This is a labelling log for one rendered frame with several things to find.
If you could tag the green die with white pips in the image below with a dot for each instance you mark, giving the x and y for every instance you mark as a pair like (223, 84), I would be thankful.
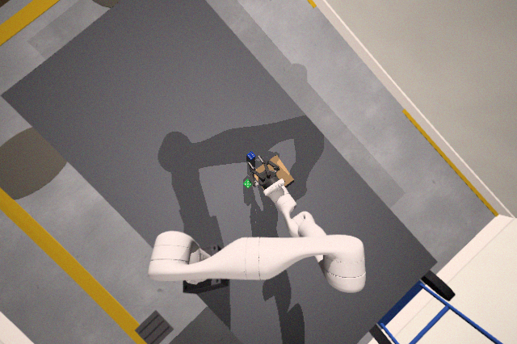
(247, 183)

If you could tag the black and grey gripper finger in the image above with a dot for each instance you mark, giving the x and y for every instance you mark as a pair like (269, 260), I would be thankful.
(254, 183)
(276, 168)

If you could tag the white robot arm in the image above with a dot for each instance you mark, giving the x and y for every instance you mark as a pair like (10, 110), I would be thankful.
(258, 258)

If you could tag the tan flat mat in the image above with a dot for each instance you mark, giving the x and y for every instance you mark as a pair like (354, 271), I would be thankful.
(281, 174)

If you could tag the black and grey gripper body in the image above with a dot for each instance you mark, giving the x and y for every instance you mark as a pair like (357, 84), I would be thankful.
(270, 182)

